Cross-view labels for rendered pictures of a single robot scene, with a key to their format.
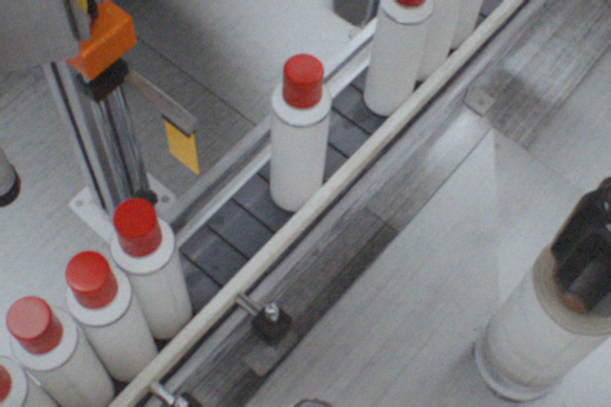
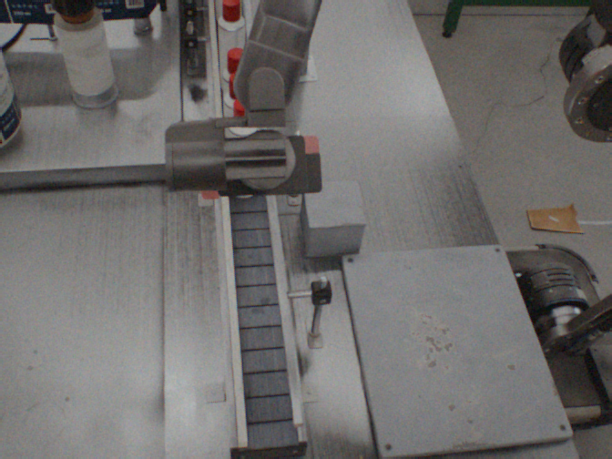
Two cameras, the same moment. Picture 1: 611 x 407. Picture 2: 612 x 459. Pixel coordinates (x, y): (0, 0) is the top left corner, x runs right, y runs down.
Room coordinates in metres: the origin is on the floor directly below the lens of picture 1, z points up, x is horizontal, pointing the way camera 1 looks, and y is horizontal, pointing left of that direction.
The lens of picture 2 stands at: (1.25, -0.64, 1.80)
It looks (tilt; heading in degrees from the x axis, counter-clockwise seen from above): 52 degrees down; 133
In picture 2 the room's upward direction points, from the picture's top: 6 degrees clockwise
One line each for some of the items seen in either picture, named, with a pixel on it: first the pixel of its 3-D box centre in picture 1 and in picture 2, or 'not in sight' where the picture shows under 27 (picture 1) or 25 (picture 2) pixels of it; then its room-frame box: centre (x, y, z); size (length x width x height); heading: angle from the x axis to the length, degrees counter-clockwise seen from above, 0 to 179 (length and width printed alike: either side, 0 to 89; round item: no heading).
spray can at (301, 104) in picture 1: (299, 137); (231, 46); (0.40, 0.02, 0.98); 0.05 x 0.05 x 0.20
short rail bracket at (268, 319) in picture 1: (272, 329); (191, 45); (0.25, 0.02, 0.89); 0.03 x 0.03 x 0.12; 55
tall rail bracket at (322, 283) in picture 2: not in sight; (304, 309); (0.90, -0.24, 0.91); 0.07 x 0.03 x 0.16; 55
